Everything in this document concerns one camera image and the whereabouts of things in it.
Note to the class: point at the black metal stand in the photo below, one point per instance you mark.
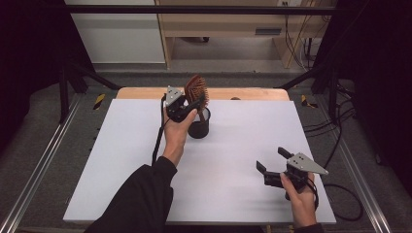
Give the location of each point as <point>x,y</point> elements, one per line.
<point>64,93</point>
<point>332,90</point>

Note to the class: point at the person's right hand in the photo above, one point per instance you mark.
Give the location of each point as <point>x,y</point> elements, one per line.
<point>302,204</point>

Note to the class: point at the black metal crossbar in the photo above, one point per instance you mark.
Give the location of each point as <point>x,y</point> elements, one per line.
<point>194,9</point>

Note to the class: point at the light wooden desk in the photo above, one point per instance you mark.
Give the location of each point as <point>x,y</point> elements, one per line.
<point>226,24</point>

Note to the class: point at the wooden paddle hairbrush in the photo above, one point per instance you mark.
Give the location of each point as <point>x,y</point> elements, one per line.
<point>196,89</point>

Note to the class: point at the black curtain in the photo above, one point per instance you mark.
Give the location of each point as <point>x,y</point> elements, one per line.
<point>29,64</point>
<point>379,81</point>

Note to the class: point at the white cabinet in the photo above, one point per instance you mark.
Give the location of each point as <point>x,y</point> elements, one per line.
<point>120,39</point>

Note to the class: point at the aluminium floor rail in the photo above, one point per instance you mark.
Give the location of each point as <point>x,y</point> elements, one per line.
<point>366,191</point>
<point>39,168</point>

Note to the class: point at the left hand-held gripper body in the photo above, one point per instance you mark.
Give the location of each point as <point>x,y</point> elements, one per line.
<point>173,97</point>

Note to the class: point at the person's left hand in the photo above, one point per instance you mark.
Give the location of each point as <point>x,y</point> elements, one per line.
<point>176,136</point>

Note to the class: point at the yellow black tape marker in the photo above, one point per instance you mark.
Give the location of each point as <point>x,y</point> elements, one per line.
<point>99,101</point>
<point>305,101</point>

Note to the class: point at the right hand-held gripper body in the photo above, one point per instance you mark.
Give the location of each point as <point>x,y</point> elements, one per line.
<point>304,165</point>

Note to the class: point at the black mesh pen holder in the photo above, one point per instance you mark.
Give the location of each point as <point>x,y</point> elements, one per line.
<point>198,129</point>

